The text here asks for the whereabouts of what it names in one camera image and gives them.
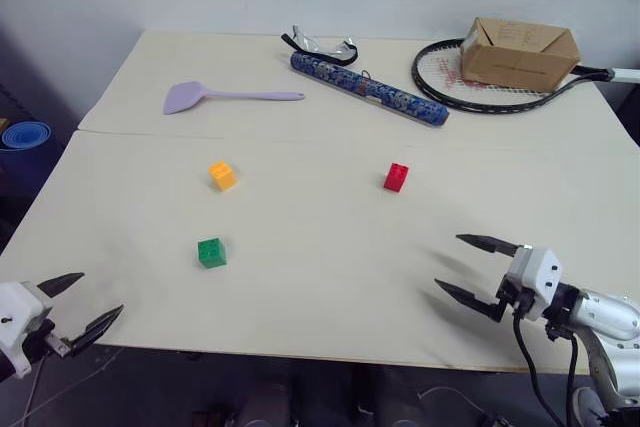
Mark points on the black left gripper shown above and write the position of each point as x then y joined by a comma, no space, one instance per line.
42,339

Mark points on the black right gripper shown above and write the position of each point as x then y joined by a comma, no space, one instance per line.
515,297

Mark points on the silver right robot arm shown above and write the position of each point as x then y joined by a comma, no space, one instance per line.
607,327

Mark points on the red toy block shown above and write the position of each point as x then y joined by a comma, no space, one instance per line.
396,178

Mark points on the green toy block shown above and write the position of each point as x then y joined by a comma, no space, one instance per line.
211,253

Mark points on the grey sneaker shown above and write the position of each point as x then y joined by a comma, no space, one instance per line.
587,409

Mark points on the yellow toy block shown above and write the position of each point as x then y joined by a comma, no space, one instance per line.
222,177

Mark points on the blue patterned tube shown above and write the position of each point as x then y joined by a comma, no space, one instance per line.
370,88

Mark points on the brown cardboard box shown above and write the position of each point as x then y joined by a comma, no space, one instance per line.
520,57

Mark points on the black tennis racket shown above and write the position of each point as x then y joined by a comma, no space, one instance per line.
590,73

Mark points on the lilac silicone spatula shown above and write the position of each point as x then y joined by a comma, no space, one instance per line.
182,98

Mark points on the clear safety glasses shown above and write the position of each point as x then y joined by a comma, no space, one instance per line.
327,50

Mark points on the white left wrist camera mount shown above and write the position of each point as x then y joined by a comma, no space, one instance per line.
19,317

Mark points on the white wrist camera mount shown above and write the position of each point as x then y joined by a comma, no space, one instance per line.
540,274
19,317

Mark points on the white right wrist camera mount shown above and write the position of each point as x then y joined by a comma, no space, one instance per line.
540,274

